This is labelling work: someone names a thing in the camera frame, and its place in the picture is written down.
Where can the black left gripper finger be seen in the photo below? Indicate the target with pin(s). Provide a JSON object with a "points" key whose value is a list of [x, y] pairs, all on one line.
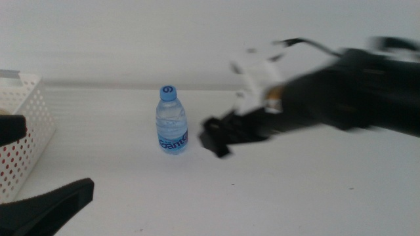
{"points": [[11, 129], [49, 209]]}

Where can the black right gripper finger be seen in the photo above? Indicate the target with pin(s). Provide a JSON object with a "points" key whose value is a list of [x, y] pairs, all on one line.
{"points": [[218, 124], [220, 144]]}

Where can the clear water bottle blue cap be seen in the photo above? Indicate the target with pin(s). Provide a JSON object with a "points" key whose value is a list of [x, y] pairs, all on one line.
{"points": [[171, 124]]}

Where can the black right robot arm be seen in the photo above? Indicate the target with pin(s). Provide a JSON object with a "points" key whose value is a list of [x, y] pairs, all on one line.
{"points": [[354, 91]]}

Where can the white perforated plastic basket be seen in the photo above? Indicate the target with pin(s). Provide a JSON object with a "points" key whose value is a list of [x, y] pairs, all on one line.
{"points": [[36, 108]]}

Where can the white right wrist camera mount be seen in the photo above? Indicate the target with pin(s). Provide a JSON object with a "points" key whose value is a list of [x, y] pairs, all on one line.
{"points": [[260, 75]]}

